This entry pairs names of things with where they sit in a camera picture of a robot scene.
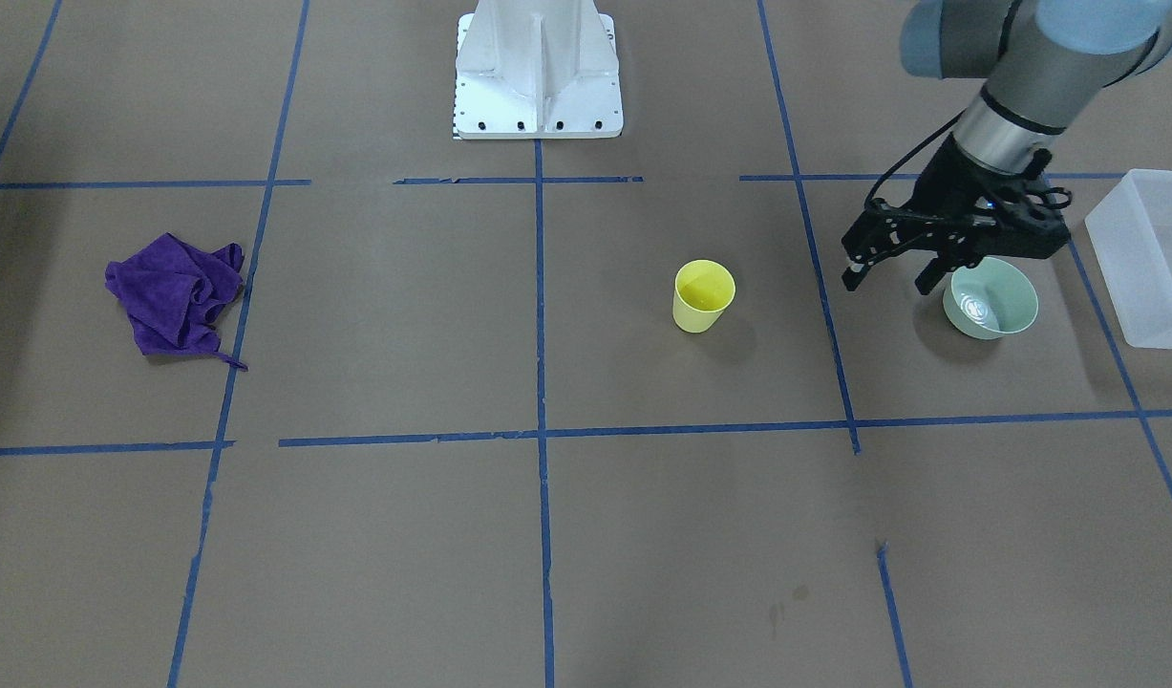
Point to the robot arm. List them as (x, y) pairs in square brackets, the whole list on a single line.
[(1041, 63)]

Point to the green ceramic bowl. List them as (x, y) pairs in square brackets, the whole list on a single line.
[(991, 301)]

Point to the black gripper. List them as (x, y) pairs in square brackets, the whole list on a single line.
[(954, 183)]

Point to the purple cloth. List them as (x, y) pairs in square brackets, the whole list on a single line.
[(173, 294)]

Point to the yellow plastic cup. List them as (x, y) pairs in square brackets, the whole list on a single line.
[(702, 291)]

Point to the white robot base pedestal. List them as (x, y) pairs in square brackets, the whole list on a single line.
[(537, 70)]

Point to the clear plastic storage box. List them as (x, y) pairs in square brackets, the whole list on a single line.
[(1131, 233)]

